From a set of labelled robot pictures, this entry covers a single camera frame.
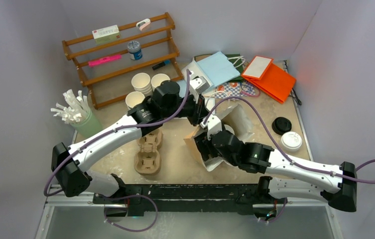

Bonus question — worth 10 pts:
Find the orange paper bag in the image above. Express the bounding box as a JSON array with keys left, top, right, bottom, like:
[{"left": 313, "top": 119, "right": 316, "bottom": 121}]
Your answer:
[{"left": 241, "top": 56, "right": 296, "bottom": 104}]

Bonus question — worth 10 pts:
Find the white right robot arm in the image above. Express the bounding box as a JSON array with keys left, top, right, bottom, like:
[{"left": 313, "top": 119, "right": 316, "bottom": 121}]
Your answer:
[{"left": 193, "top": 115, "right": 357, "bottom": 212}]

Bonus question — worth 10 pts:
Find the green cup with straws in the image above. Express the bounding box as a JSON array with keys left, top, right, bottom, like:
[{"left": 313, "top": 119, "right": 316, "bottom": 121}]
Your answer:
[{"left": 50, "top": 89, "right": 103, "bottom": 138}]

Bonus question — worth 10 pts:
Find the kraft brown paper bag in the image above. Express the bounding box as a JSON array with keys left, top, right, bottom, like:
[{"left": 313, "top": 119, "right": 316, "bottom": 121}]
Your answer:
[{"left": 184, "top": 103, "right": 254, "bottom": 172}]

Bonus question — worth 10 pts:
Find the brown pulp cup carrier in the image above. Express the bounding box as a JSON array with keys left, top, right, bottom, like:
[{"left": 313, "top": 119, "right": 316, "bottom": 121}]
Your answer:
[{"left": 134, "top": 129, "right": 163, "bottom": 176}]

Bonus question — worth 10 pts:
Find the white green box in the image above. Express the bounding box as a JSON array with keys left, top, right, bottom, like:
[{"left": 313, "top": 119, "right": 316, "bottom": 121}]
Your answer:
[{"left": 92, "top": 25, "right": 121, "bottom": 45}]

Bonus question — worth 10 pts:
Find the light blue paper bag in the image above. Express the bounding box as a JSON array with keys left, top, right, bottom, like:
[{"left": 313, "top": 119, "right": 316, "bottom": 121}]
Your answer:
[{"left": 177, "top": 51, "right": 241, "bottom": 97}]

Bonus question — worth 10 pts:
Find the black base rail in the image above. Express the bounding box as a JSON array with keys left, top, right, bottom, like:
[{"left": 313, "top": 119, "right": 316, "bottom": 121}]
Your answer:
[{"left": 93, "top": 184, "right": 286, "bottom": 217}]

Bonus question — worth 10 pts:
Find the black blue marker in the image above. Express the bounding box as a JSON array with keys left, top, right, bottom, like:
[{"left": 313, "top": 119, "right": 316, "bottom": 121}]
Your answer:
[{"left": 152, "top": 60, "right": 171, "bottom": 70}]

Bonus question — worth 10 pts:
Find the pink highlighter marker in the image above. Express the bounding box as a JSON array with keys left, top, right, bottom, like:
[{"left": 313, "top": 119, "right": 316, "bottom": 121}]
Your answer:
[{"left": 88, "top": 54, "right": 121, "bottom": 67}]

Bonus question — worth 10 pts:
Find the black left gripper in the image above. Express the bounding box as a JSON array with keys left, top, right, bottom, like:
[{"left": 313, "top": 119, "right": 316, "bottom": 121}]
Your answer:
[{"left": 162, "top": 92, "right": 212, "bottom": 127}]

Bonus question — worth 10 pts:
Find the white coffee cup lid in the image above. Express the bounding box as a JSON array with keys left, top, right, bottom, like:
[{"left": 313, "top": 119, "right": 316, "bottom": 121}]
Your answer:
[{"left": 280, "top": 131, "right": 303, "bottom": 152}]

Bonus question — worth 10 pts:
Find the checkered blue white bag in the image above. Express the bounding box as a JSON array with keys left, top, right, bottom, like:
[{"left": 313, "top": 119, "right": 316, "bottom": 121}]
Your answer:
[{"left": 213, "top": 81, "right": 260, "bottom": 99}]

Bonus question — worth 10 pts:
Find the blue white jar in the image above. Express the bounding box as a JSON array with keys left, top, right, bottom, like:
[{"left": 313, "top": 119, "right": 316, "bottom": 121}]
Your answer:
[{"left": 127, "top": 40, "right": 142, "bottom": 60}]

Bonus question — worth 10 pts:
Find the wooden shelf rack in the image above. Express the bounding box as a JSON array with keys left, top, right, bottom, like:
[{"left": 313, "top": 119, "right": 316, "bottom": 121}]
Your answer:
[{"left": 62, "top": 12, "right": 181, "bottom": 110}]

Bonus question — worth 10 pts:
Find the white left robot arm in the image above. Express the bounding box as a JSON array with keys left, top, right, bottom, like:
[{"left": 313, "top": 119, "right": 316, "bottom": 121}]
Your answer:
[{"left": 49, "top": 76, "right": 209, "bottom": 204}]

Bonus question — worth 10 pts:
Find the white paper cup stack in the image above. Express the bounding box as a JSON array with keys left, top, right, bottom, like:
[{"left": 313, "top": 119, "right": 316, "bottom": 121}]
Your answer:
[{"left": 131, "top": 73, "right": 153, "bottom": 96}]

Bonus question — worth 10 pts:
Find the pink white small device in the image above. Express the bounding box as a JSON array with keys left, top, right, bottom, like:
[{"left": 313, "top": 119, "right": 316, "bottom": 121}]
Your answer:
[{"left": 136, "top": 18, "right": 151, "bottom": 32}]

